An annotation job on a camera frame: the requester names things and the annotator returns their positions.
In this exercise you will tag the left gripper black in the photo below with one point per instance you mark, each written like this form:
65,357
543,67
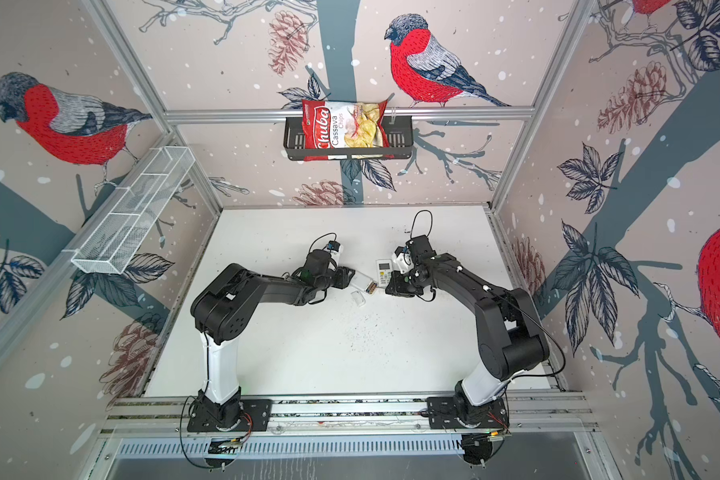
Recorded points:
343,277

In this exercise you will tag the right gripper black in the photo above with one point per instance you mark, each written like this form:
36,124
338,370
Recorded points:
395,288

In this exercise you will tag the white remote control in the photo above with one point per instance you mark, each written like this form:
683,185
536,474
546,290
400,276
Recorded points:
361,281
385,268

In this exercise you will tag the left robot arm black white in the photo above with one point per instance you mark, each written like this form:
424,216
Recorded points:
222,312

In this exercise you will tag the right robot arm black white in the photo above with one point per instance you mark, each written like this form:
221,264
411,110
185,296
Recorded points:
510,340

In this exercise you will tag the red cassava chips bag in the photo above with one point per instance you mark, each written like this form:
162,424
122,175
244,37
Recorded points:
341,125

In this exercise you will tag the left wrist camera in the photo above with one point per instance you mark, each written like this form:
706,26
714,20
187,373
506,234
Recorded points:
334,248

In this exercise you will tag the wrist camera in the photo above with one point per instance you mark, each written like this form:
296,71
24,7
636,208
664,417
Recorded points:
334,248
402,260

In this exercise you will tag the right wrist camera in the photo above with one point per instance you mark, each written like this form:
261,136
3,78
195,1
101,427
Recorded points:
402,260

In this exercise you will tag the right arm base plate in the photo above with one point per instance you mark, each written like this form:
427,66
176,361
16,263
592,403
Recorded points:
455,412

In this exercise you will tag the black wall basket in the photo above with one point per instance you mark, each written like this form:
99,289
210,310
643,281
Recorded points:
392,138

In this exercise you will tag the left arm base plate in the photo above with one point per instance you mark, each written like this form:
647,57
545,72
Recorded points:
233,416

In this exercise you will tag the white wire mesh shelf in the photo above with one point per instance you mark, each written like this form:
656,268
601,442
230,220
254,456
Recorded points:
138,204

